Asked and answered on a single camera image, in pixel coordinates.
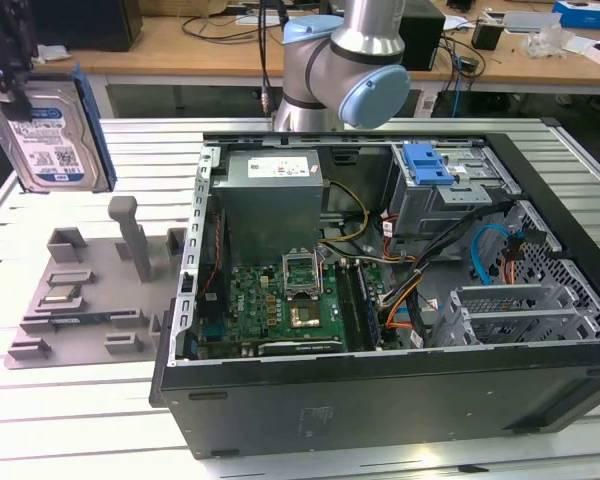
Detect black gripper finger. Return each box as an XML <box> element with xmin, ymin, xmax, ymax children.
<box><xmin>0</xmin><ymin>69</ymin><xmax>34</xmax><ymax>121</ymax></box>

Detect hard disk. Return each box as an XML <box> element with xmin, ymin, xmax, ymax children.
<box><xmin>0</xmin><ymin>63</ymin><xmax>116</xmax><ymax>194</ymax></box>

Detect grey metal disk bay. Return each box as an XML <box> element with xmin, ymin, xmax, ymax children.
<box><xmin>449</xmin><ymin>283</ymin><xmax>581</xmax><ymax>321</ymax></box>
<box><xmin>432</xmin><ymin>305</ymin><xmax>600</xmax><ymax>349</ymax></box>

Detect crumpled white paper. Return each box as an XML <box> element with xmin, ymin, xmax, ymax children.
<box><xmin>37</xmin><ymin>43</ymin><xmax>72</xmax><ymax>64</ymax></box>

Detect large black box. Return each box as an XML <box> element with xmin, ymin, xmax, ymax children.
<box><xmin>29</xmin><ymin>0</ymin><xmax>144</xmax><ymax>53</ymax></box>

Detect wooden desk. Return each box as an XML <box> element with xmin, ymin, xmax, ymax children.
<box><xmin>29</xmin><ymin>0</ymin><xmax>600</xmax><ymax>96</ymax></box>

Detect silver CPU chip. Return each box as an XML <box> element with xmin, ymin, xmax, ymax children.
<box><xmin>42</xmin><ymin>285</ymin><xmax>84</xmax><ymax>306</ymax></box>

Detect grey parts rack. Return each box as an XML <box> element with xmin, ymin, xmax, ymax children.
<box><xmin>4</xmin><ymin>195</ymin><xmax>189</xmax><ymax>371</ymax></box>

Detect green RAM stick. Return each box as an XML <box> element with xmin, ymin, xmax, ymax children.
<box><xmin>49</xmin><ymin>313</ymin><xmax>112</xmax><ymax>326</ymax></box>

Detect grey power supply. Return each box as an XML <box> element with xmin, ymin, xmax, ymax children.
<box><xmin>210</xmin><ymin>151</ymin><xmax>326</xmax><ymax>266</ymax></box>

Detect black case fan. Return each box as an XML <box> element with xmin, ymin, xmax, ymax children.
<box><xmin>198</xmin><ymin>207</ymin><xmax>231</xmax><ymax>326</ymax></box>

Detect green motherboard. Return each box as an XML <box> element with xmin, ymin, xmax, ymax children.
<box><xmin>194</xmin><ymin>259</ymin><xmax>381</xmax><ymax>359</ymax></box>

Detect metal socket cover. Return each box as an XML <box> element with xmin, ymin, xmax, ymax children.
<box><xmin>281</xmin><ymin>248</ymin><xmax>324</xmax><ymax>300</ymax></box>

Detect metal locking lever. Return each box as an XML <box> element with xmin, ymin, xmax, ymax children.
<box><xmin>317</xmin><ymin>243</ymin><xmax>328</xmax><ymax>301</ymax></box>

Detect CPU socket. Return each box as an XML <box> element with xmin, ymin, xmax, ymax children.
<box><xmin>285</xmin><ymin>297</ymin><xmax>327</xmax><ymax>334</ymax></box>

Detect black graphics card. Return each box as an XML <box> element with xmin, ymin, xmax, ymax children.
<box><xmin>257</xmin><ymin>339</ymin><xmax>346</xmax><ymax>357</ymax></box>

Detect black RAM slot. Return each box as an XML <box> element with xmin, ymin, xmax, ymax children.
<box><xmin>335</xmin><ymin>263</ymin><xmax>357</xmax><ymax>351</ymax></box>
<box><xmin>347</xmin><ymin>263</ymin><xmax>369</xmax><ymax>351</ymax></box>

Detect small black box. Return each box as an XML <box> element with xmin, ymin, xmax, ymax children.
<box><xmin>402</xmin><ymin>0</ymin><xmax>446</xmax><ymax>71</ymax></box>

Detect RAM stick with dark chips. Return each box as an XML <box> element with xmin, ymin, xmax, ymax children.
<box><xmin>357</xmin><ymin>262</ymin><xmax>383</xmax><ymax>351</ymax></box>

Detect blue plastic cage latch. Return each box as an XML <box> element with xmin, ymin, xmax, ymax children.
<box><xmin>402</xmin><ymin>142</ymin><xmax>456</xmax><ymax>187</ymax></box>

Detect grey metal drive cage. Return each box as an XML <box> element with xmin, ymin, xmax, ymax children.
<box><xmin>384</xmin><ymin>142</ymin><xmax>524</xmax><ymax>239</ymax></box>

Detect black open PC case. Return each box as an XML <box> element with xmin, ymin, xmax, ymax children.
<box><xmin>148</xmin><ymin>130</ymin><xmax>600</xmax><ymax>460</ymax></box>

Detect flat grey box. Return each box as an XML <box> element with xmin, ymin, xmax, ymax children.
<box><xmin>502</xmin><ymin>10</ymin><xmax>564</xmax><ymax>34</ymax></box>

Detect clear plastic bag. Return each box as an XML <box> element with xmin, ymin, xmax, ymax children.
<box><xmin>524</xmin><ymin>24</ymin><xmax>571</xmax><ymax>59</ymax></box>

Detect blue cardboard box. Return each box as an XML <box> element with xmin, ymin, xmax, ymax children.
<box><xmin>552</xmin><ymin>0</ymin><xmax>600</xmax><ymax>32</ymax></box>

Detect thin grey robot cable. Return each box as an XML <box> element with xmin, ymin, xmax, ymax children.
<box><xmin>257</xmin><ymin>0</ymin><xmax>289</xmax><ymax>115</ymax></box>

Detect yellow and black wire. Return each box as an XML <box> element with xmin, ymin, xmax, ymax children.
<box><xmin>319</xmin><ymin>180</ymin><xmax>371</xmax><ymax>246</ymax></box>

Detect long orange wire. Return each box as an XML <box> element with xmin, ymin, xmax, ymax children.
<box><xmin>383</xmin><ymin>294</ymin><xmax>417</xmax><ymax>331</ymax></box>

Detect black wire bundle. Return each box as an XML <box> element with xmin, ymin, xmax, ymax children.
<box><xmin>379</xmin><ymin>199</ymin><xmax>511</xmax><ymax>307</ymax></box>

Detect blue wire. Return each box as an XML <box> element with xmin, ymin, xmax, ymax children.
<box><xmin>469</xmin><ymin>224</ymin><xmax>511</xmax><ymax>287</ymax></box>

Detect short orange wire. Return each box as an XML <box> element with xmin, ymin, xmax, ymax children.
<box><xmin>499</xmin><ymin>248</ymin><xmax>520</xmax><ymax>287</ymax></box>

